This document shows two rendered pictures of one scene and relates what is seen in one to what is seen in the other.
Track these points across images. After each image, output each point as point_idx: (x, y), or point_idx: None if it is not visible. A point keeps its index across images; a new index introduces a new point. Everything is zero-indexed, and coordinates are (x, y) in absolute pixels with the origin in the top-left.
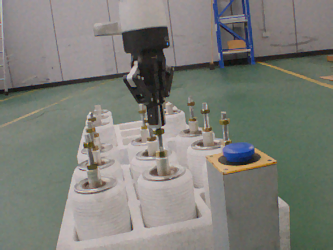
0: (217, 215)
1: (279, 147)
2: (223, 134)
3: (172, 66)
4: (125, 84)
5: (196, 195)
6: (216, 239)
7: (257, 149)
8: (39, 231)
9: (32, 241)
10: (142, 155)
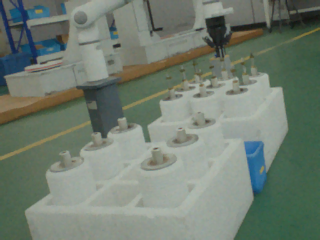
0: (229, 72)
1: None
2: (196, 69)
3: (202, 36)
4: (232, 34)
5: None
6: None
7: None
8: (309, 183)
9: (316, 175)
10: (220, 85)
